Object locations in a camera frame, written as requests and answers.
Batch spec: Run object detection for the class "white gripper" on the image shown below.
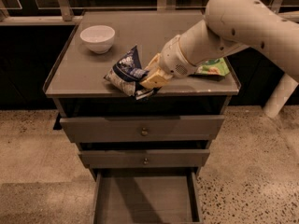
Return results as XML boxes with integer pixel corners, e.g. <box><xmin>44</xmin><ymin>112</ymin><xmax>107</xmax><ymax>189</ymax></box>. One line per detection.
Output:
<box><xmin>139</xmin><ymin>35</ymin><xmax>196</xmax><ymax>89</ymax></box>

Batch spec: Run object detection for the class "blue chip bag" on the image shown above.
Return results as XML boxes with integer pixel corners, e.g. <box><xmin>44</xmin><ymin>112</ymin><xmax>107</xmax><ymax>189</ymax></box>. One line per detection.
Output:
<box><xmin>104</xmin><ymin>46</ymin><xmax>157</xmax><ymax>100</ymax></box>

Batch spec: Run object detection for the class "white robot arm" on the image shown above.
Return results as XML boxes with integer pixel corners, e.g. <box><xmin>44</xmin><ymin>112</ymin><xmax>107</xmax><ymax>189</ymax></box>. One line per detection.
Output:
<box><xmin>141</xmin><ymin>0</ymin><xmax>299</xmax><ymax>89</ymax></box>

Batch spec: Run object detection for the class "brass top drawer knob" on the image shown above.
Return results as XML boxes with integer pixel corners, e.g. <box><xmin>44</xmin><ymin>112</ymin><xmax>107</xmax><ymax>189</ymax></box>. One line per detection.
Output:
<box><xmin>141</xmin><ymin>128</ymin><xmax>149</xmax><ymax>136</ymax></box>

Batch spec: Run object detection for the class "brass drawer knob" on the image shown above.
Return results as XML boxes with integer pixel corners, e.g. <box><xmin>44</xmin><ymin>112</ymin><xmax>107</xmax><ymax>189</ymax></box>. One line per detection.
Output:
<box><xmin>143</xmin><ymin>158</ymin><xmax>149</xmax><ymax>165</ymax></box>
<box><xmin>141</xmin><ymin>128</ymin><xmax>149</xmax><ymax>136</ymax></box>

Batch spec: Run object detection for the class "green chip bag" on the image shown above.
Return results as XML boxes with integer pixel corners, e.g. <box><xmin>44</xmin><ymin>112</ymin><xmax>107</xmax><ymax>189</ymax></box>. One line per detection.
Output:
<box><xmin>195</xmin><ymin>58</ymin><xmax>230</xmax><ymax>77</ymax></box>

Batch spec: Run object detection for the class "grey top drawer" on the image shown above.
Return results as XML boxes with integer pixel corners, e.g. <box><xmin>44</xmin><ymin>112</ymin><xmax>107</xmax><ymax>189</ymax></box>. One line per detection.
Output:
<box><xmin>60</xmin><ymin>115</ymin><xmax>224</xmax><ymax>143</ymax></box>

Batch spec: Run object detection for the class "grey drawer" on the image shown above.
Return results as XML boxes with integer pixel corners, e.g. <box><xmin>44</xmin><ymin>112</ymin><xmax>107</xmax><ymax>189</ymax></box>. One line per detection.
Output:
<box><xmin>60</xmin><ymin>115</ymin><xmax>224</xmax><ymax>143</ymax></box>
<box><xmin>91</xmin><ymin>168</ymin><xmax>204</xmax><ymax>224</ymax></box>
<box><xmin>79</xmin><ymin>149</ymin><xmax>209</xmax><ymax>169</ymax></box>

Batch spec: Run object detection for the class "grey drawer cabinet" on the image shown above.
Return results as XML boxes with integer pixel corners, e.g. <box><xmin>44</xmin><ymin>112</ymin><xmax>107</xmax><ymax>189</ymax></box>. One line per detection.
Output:
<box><xmin>42</xmin><ymin>9</ymin><xmax>242</xmax><ymax>224</ymax></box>

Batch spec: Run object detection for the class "brass middle drawer knob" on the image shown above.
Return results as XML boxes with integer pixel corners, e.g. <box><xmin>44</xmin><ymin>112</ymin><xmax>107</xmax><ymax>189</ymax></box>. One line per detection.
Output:
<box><xmin>143</xmin><ymin>158</ymin><xmax>149</xmax><ymax>165</ymax></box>

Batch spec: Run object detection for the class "grey middle drawer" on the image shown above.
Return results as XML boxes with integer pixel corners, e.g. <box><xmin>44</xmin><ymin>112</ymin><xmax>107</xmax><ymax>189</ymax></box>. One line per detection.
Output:
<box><xmin>79</xmin><ymin>149</ymin><xmax>209</xmax><ymax>169</ymax></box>

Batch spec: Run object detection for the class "grey bottom drawer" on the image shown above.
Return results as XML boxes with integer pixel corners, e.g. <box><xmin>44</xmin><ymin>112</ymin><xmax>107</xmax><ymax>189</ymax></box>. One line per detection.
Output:
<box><xmin>91</xmin><ymin>168</ymin><xmax>204</xmax><ymax>224</ymax></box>

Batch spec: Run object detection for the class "white ceramic bowl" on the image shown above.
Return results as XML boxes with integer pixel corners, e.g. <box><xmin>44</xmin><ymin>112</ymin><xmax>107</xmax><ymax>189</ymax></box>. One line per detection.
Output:
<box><xmin>80</xmin><ymin>25</ymin><xmax>115</xmax><ymax>54</ymax></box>

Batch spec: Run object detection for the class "white padded post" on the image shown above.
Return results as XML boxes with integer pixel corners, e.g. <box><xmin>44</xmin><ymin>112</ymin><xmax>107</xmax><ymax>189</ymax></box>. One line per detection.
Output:
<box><xmin>263</xmin><ymin>74</ymin><xmax>298</xmax><ymax>119</ymax></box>

